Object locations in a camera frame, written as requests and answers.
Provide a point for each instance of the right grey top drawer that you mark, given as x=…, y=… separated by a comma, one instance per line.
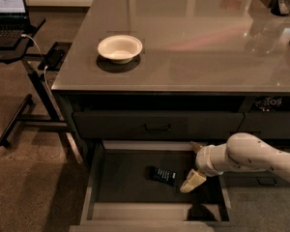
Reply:
x=267, y=125

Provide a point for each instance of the blue rxbar wrapper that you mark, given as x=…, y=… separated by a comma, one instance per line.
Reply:
x=163, y=175

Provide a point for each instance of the right grey bottom drawer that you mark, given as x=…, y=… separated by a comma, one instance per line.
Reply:
x=254, y=179

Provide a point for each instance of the black chips bag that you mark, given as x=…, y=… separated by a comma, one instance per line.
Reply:
x=267, y=104

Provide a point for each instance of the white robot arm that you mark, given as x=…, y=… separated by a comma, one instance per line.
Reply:
x=242, y=152

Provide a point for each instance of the black drawer handle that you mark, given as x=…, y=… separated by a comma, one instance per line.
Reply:
x=157, y=127

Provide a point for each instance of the white paper bowl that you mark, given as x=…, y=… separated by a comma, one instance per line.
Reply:
x=120, y=49

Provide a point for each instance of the grey counter cabinet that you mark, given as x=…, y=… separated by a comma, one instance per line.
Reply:
x=197, y=55

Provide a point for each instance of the open grey middle drawer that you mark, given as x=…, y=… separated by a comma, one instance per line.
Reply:
x=121, y=196

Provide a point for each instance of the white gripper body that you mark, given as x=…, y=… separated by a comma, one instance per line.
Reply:
x=203, y=159

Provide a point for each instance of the black laptop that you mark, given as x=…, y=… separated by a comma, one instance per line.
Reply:
x=14, y=21

